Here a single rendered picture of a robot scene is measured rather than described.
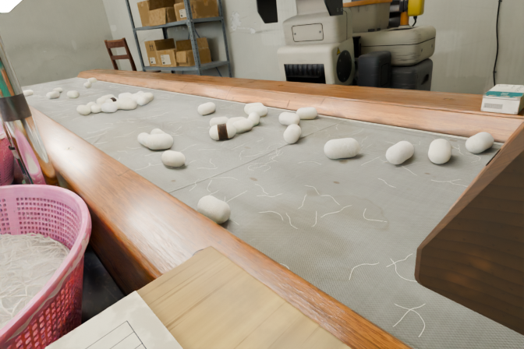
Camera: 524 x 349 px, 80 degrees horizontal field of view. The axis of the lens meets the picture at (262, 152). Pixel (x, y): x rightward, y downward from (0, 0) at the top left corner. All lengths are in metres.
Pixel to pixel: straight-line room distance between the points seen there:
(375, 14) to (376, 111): 0.90
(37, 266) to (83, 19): 5.37
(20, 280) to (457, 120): 0.45
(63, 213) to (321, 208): 0.23
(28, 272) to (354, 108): 0.42
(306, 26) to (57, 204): 0.95
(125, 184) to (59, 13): 5.25
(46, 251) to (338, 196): 0.26
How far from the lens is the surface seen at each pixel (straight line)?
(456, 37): 2.41
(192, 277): 0.17
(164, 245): 0.22
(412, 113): 0.46
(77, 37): 5.55
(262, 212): 0.27
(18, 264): 0.32
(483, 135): 0.39
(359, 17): 1.37
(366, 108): 0.49
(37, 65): 5.39
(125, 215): 0.26
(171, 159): 0.38
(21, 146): 0.38
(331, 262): 0.22
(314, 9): 1.15
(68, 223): 0.33
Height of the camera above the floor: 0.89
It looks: 22 degrees down
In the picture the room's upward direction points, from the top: 7 degrees counter-clockwise
